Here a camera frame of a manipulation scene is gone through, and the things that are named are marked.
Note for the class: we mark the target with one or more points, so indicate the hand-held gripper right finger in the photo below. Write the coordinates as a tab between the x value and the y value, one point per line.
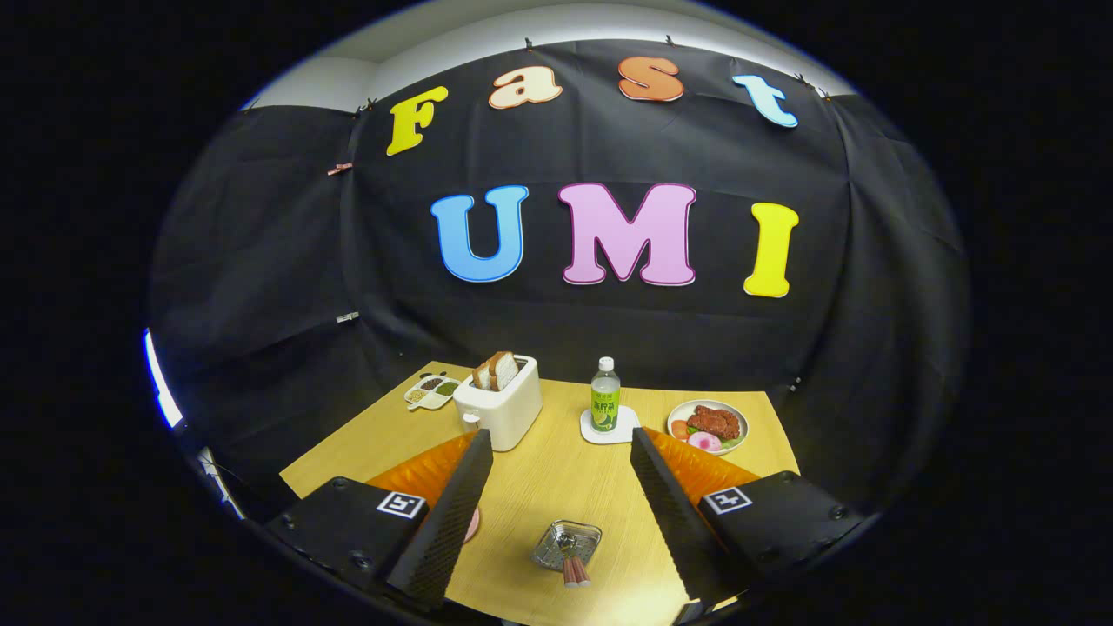
674	522

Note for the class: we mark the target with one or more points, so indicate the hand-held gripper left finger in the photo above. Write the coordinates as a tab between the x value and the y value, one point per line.
452	522

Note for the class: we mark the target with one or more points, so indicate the pink plate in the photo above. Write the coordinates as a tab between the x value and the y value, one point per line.
472	524

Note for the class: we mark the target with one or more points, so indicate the perforated metal tray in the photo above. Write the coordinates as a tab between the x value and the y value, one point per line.
549	548

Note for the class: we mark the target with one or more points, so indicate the white coaster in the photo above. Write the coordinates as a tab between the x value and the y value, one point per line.
628	430

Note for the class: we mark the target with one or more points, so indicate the white plate of food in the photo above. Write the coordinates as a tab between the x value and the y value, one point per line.
713	423

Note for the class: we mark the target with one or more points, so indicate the white toaster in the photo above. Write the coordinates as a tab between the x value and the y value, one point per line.
504	413

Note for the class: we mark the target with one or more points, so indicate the white divided condiment dish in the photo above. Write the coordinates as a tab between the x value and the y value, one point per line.
432	393

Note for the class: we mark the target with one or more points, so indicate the green label drink bottle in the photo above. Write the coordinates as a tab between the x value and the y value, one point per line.
605	409

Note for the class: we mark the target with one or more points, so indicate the bread slice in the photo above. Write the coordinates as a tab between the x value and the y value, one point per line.
483	376
504	369

